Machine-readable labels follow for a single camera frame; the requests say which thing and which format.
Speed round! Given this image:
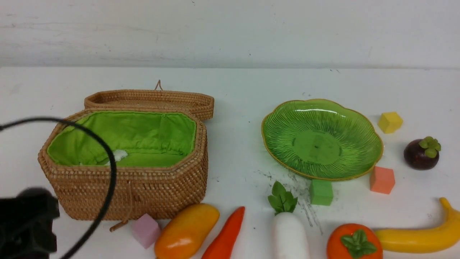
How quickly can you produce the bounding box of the orange yellow mango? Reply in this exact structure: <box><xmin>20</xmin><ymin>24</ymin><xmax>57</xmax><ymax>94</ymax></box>
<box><xmin>154</xmin><ymin>203</ymin><xmax>220</xmax><ymax>259</ymax></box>

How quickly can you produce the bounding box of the orange carrot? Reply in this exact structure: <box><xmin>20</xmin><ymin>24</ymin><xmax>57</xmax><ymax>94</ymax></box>
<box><xmin>201</xmin><ymin>206</ymin><xmax>246</xmax><ymax>259</ymax></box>

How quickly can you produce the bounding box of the orange persimmon with leaf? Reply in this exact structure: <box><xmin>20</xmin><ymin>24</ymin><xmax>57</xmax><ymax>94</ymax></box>
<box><xmin>326</xmin><ymin>223</ymin><xmax>384</xmax><ymax>259</ymax></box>

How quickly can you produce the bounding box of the yellow banana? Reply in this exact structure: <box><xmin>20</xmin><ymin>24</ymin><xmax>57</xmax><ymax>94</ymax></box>
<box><xmin>374</xmin><ymin>197</ymin><xmax>460</xmax><ymax>254</ymax></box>

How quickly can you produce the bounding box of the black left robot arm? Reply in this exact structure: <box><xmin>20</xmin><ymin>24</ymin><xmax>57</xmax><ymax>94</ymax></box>
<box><xmin>0</xmin><ymin>187</ymin><xmax>60</xmax><ymax>259</ymax></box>

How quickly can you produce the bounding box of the woven wicker basket green lining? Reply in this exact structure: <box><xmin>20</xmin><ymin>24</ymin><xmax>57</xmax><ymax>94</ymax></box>
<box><xmin>38</xmin><ymin>82</ymin><xmax>214</xmax><ymax>222</ymax></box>

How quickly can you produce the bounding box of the green glass plate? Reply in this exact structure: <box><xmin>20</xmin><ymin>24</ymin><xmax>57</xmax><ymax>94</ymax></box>
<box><xmin>261</xmin><ymin>99</ymin><xmax>384</xmax><ymax>181</ymax></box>

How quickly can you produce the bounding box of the green foam cube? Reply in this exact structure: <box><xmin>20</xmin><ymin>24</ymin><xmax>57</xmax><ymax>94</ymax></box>
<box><xmin>309</xmin><ymin>179</ymin><xmax>334</xmax><ymax>206</ymax></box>

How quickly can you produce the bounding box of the white radish with leaves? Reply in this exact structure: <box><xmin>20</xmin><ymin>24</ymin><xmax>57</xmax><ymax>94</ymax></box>
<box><xmin>267</xmin><ymin>181</ymin><xmax>311</xmax><ymax>259</ymax></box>

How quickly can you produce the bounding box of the pink foam cube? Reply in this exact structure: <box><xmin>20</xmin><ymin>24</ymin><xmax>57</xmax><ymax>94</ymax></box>
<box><xmin>132</xmin><ymin>213</ymin><xmax>161</xmax><ymax>249</ymax></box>

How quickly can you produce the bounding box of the yellow foam cube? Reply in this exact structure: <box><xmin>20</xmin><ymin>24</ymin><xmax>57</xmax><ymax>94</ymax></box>
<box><xmin>377</xmin><ymin>112</ymin><xmax>404</xmax><ymax>134</ymax></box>

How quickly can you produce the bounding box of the orange foam cube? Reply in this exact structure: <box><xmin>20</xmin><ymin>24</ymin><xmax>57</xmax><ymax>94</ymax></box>
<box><xmin>369</xmin><ymin>166</ymin><xmax>396</xmax><ymax>195</ymax></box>

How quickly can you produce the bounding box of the dark purple mangosteen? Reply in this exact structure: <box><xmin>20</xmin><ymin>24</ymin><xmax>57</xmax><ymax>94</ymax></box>
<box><xmin>404</xmin><ymin>136</ymin><xmax>441</xmax><ymax>170</ymax></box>

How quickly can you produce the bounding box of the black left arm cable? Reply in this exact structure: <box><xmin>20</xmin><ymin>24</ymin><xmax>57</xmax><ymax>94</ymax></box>
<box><xmin>0</xmin><ymin>117</ymin><xmax>118</xmax><ymax>259</ymax></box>

